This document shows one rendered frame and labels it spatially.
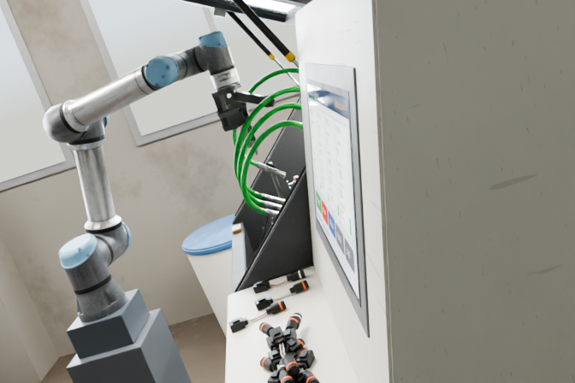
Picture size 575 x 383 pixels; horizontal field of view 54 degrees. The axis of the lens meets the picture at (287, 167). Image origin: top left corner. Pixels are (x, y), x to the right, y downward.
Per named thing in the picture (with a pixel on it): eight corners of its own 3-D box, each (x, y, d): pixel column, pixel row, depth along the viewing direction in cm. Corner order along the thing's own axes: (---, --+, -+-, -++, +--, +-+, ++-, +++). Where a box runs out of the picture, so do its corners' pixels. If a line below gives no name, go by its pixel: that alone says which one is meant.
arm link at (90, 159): (81, 270, 180) (44, 103, 165) (105, 250, 194) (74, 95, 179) (115, 271, 177) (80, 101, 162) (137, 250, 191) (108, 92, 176)
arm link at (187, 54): (151, 59, 153) (186, 47, 150) (168, 55, 163) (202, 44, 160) (162, 86, 155) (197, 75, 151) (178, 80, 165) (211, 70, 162)
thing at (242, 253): (246, 264, 203) (232, 224, 199) (257, 260, 203) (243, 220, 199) (251, 353, 142) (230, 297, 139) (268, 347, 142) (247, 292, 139)
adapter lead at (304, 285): (258, 311, 120) (255, 303, 119) (256, 308, 122) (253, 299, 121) (310, 289, 122) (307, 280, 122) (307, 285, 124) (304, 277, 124)
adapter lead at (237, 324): (232, 333, 114) (228, 325, 114) (231, 329, 116) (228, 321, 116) (287, 310, 116) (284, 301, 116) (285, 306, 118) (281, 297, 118)
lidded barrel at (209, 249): (303, 292, 348) (271, 202, 335) (299, 337, 299) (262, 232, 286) (227, 314, 355) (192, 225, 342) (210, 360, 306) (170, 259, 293)
